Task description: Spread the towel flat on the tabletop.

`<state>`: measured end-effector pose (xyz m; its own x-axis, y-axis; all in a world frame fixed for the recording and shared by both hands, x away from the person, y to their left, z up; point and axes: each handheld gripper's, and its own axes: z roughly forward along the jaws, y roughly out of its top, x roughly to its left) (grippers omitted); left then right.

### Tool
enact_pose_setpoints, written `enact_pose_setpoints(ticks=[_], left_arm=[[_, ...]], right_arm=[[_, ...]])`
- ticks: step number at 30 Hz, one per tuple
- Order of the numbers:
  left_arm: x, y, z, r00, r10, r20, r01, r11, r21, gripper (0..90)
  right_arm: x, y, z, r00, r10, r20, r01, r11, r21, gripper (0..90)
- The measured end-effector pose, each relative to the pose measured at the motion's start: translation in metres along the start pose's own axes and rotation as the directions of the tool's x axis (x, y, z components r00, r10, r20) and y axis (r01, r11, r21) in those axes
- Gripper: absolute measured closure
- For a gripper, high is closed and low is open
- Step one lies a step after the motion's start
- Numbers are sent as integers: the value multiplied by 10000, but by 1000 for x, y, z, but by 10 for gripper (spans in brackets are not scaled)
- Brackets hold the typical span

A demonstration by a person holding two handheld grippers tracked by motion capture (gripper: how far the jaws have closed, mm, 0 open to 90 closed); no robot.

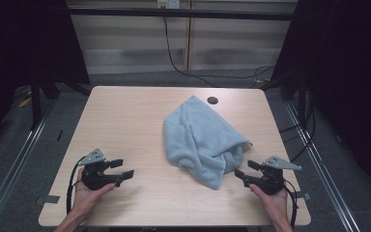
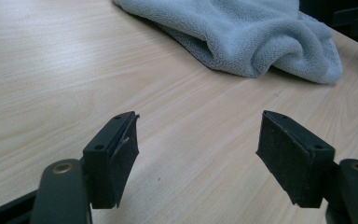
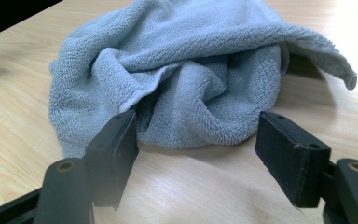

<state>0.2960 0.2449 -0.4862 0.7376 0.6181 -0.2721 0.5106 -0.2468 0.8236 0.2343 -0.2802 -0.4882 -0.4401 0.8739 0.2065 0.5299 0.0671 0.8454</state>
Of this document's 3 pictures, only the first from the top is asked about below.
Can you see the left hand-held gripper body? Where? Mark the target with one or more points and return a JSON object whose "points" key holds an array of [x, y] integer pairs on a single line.
{"points": [[94, 175]]}

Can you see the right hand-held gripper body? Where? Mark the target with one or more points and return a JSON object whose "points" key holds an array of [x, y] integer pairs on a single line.
{"points": [[272, 175]]}

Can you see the light blue towel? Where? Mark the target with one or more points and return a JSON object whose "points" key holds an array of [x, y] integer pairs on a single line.
{"points": [[199, 135]]}

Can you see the person's left hand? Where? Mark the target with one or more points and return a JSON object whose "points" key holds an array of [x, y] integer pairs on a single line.
{"points": [[88, 196]]}

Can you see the person's right hand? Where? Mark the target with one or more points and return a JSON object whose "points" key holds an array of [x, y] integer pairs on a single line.
{"points": [[270, 203]]}

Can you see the grey tape strip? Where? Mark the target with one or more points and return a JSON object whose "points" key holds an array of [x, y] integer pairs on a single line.
{"points": [[49, 199], [302, 196]]}

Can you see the dark round table grommet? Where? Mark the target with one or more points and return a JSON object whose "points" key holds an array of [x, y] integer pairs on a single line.
{"points": [[212, 100]]}

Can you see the black metal stand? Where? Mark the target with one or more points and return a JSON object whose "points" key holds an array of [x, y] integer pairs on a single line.
{"points": [[37, 103]]}

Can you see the yellow floor marker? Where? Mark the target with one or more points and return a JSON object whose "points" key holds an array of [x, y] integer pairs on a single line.
{"points": [[24, 103]]}

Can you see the black curtain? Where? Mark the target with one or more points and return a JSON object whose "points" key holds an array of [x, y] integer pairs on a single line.
{"points": [[341, 64]]}

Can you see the black horizontal metal bar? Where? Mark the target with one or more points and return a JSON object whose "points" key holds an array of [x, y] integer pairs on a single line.
{"points": [[180, 14]]}

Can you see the metal floor rail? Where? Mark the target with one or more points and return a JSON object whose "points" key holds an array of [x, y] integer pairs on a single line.
{"points": [[13, 167], [322, 174]]}

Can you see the white wall outlet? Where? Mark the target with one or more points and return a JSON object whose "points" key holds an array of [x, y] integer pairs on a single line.
{"points": [[169, 3]]}

